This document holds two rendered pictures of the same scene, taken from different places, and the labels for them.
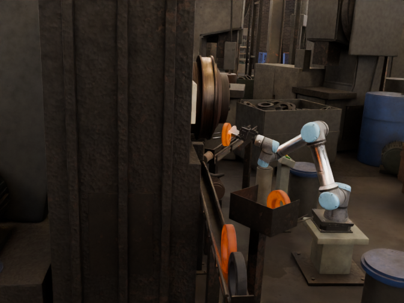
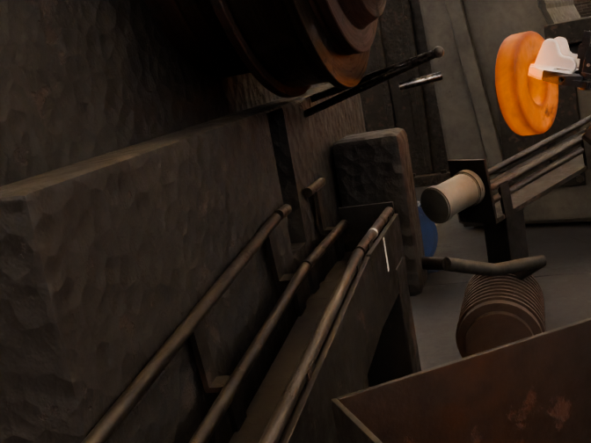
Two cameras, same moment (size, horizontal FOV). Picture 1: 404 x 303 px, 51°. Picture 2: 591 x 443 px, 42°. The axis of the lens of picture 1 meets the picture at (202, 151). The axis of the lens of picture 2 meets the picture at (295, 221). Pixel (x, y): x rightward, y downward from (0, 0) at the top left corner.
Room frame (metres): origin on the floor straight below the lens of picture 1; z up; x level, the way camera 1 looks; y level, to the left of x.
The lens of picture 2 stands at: (1.57, -0.34, 0.92)
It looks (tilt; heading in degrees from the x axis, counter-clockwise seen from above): 11 degrees down; 26
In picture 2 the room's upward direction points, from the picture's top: 10 degrees counter-clockwise
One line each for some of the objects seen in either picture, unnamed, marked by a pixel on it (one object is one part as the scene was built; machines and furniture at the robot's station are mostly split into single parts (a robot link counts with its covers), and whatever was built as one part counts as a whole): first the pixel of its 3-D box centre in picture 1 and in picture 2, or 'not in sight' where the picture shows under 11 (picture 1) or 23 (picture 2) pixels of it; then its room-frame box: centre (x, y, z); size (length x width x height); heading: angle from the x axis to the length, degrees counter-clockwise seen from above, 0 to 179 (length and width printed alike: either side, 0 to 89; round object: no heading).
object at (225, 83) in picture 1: (221, 98); not in sight; (2.41, -0.10, 1.11); 0.28 x 0.06 x 0.28; 8
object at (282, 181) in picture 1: (281, 191); not in sight; (3.17, -0.64, 0.31); 0.24 x 0.16 x 0.62; 8
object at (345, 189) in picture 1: (339, 193); not in sight; (2.54, -0.88, 0.53); 0.13 x 0.12 x 0.14; 142
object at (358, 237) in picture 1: (333, 230); not in sight; (2.55, -0.87, 0.28); 0.32 x 0.32 x 0.04; 4
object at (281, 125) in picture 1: (281, 133); not in sight; (5.00, -0.94, 0.39); 1.03 x 0.83 x 0.77; 113
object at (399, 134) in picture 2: (194, 160); (378, 214); (2.63, 0.05, 0.68); 0.11 x 0.08 x 0.24; 98
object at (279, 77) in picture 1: (284, 101); not in sight; (6.71, -1.27, 0.55); 1.10 x 0.53 x 1.10; 28
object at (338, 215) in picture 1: (336, 210); not in sight; (2.54, -0.88, 0.42); 0.15 x 0.15 x 0.10
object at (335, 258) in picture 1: (330, 251); not in sight; (2.55, -0.87, 0.13); 0.40 x 0.40 x 0.26; 4
